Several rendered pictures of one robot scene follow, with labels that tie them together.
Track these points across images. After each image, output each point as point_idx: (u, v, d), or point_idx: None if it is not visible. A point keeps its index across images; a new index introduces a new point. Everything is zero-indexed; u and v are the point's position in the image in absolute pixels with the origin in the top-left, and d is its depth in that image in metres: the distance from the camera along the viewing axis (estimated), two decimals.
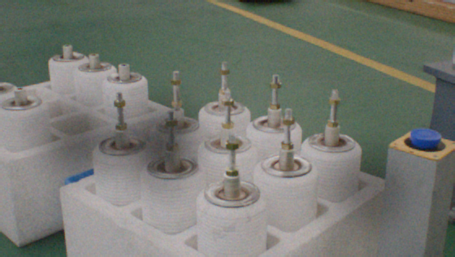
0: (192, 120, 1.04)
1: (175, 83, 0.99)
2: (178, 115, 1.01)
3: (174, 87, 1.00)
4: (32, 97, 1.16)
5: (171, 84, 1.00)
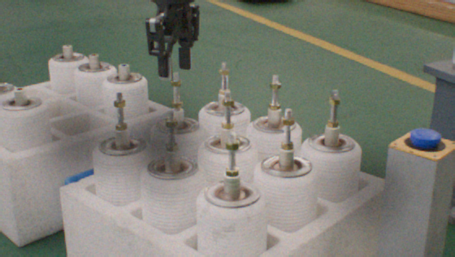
0: (192, 120, 1.05)
1: (172, 81, 1.00)
2: (178, 115, 1.01)
3: (175, 87, 1.01)
4: (32, 97, 1.16)
5: (179, 84, 1.01)
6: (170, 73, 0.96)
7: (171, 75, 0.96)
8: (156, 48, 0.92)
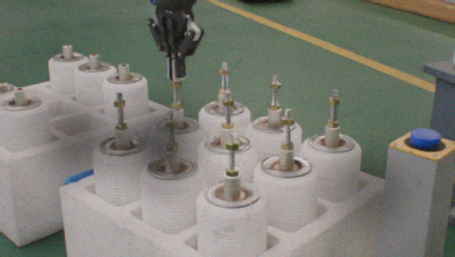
0: (192, 120, 1.05)
1: (181, 84, 1.00)
2: (178, 115, 1.01)
3: (179, 89, 1.00)
4: (32, 97, 1.16)
5: (177, 88, 0.99)
6: (171, 74, 0.99)
7: (171, 76, 0.99)
8: None
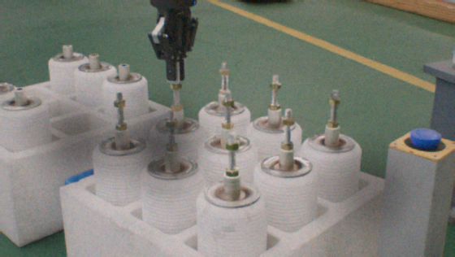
0: (192, 120, 1.05)
1: (181, 86, 1.00)
2: (178, 115, 1.01)
3: (178, 91, 1.00)
4: (32, 97, 1.16)
5: (175, 89, 0.99)
6: (177, 77, 0.99)
7: (178, 79, 0.99)
8: (164, 52, 0.95)
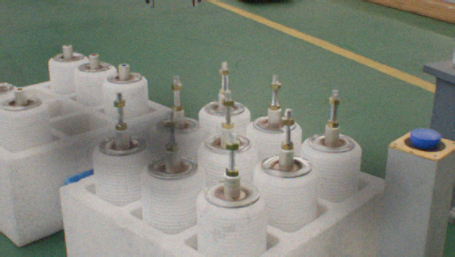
0: (194, 127, 1.02)
1: (181, 85, 1.00)
2: None
3: (179, 91, 1.00)
4: (32, 97, 1.16)
5: (179, 89, 1.00)
6: None
7: (192, 0, 0.96)
8: None
